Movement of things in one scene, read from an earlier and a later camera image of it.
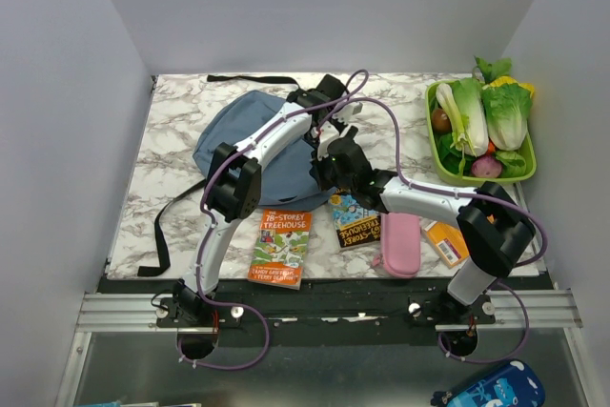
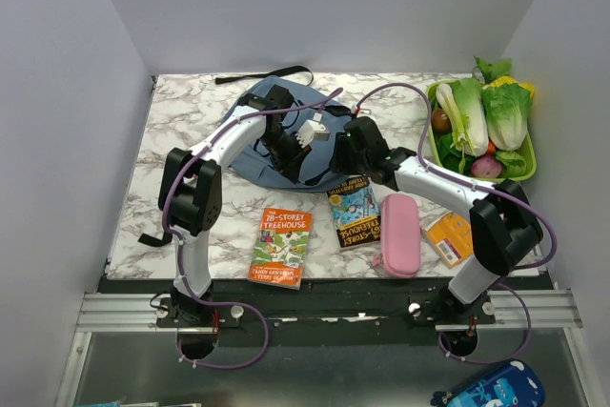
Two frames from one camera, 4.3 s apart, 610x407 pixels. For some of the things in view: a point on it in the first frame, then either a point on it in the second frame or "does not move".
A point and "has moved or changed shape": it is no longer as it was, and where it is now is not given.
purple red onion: [486, 167] does not move
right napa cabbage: [507, 107] does not move
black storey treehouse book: [355, 223] does not move
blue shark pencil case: [516, 385] does not move
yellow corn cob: [507, 80] does not move
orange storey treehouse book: [283, 248] does not move
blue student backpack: [291, 175] has moved or changed shape
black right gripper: [316, 170] to [337, 162]
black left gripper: [311, 140] to [290, 166]
